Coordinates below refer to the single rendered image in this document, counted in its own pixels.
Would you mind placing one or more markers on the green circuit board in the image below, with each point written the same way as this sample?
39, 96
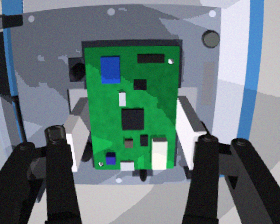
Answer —
132, 95

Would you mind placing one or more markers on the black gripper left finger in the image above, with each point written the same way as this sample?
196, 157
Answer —
64, 144

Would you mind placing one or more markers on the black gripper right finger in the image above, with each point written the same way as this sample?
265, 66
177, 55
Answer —
256, 195

